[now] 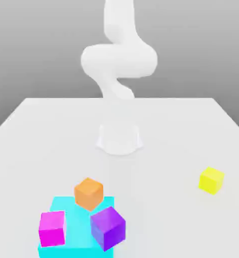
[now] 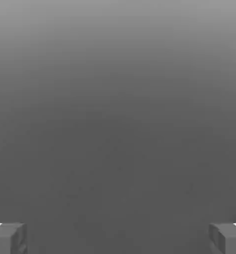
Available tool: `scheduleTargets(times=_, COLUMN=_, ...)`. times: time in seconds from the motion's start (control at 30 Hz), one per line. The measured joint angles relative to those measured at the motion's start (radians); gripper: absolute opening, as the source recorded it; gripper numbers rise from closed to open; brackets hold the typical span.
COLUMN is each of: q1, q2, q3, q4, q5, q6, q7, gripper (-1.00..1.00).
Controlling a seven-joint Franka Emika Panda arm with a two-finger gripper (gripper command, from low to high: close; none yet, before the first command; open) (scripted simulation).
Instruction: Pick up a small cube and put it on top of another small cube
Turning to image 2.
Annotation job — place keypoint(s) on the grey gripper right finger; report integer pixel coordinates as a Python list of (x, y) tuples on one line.
[(229, 239)]

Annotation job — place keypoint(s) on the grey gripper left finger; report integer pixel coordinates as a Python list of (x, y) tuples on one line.
[(6, 239)]

